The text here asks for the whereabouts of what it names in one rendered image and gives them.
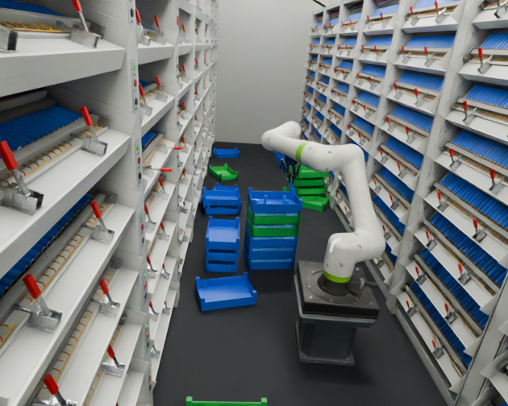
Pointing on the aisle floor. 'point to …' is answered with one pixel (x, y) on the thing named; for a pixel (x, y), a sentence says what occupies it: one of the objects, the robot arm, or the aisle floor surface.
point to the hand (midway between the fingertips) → (291, 177)
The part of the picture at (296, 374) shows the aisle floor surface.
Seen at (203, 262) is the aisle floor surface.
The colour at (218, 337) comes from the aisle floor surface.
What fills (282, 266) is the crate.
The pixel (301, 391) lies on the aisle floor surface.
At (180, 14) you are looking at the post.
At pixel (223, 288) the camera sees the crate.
